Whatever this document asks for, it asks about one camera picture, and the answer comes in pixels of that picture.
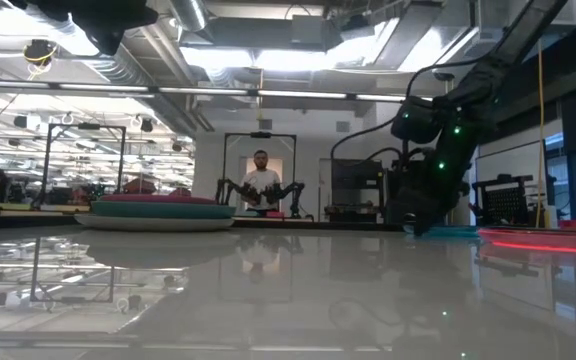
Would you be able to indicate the blue plastic plate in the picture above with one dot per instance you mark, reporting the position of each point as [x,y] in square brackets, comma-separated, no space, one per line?
[453,232]

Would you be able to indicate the red plastic plate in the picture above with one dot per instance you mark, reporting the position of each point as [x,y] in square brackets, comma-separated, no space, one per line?
[543,237]

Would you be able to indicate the magenta plastic plate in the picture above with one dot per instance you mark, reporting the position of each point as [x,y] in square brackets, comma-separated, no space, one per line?
[158,198]

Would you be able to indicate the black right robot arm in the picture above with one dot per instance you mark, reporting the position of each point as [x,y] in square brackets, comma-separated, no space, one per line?
[483,85]

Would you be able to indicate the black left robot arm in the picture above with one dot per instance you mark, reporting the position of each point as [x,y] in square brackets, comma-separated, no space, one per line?
[98,20]

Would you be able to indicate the black background robot arm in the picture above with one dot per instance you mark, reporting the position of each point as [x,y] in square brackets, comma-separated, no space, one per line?
[288,191]
[233,189]

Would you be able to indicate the black equipment cart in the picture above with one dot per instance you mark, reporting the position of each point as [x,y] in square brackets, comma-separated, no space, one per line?
[355,190]

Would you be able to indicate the black pegboard stand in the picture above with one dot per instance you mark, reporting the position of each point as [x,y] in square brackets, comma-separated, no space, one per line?
[505,202]

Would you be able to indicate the red box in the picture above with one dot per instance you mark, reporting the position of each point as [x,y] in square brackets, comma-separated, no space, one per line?
[573,224]

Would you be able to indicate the long ceiling light strip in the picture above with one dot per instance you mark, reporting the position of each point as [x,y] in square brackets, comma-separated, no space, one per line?
[203,91]

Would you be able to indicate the white plastic plate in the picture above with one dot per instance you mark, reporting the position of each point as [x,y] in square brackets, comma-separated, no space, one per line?
[153,223]

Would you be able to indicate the black table edge frame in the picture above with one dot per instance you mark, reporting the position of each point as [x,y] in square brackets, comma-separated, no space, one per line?
[293,224]

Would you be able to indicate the black background rig frame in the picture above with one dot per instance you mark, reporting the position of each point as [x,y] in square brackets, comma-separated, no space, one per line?
[47,165]
[225,165]

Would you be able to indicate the silver ceiling duct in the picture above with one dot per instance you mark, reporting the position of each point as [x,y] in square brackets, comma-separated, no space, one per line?
[189,12]

